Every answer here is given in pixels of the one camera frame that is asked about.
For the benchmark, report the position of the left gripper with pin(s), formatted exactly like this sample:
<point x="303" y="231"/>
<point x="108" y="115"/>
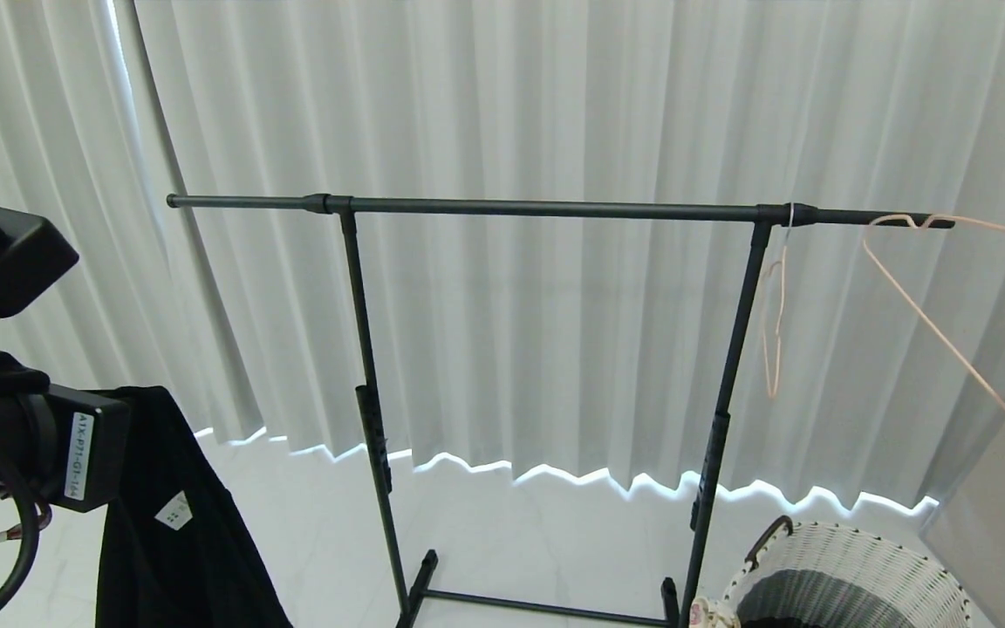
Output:
<point x="92" y="449"/>

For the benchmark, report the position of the black t-shirt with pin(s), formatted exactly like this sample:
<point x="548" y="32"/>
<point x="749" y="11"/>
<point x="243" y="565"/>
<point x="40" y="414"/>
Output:
<point x="180" y="567"/>

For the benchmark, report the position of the cream printed garment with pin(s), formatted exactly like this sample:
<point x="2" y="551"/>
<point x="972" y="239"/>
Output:
<point x="712" y="613"/>

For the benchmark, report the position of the pink clothes hanger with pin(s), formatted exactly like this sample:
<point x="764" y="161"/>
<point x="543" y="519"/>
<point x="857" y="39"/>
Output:
<point x="782" y="288"/>
<point x="947" y="342"/>

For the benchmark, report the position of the black clothes rack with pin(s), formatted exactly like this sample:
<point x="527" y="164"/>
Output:
<point x="555" y="208"/>

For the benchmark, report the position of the white laundry basket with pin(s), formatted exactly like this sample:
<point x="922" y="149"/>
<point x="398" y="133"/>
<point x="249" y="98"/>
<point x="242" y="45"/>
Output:
<point x="860" y="549"/>

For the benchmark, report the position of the white curtain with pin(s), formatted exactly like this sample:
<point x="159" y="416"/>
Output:
<point x="511" y="105"/>

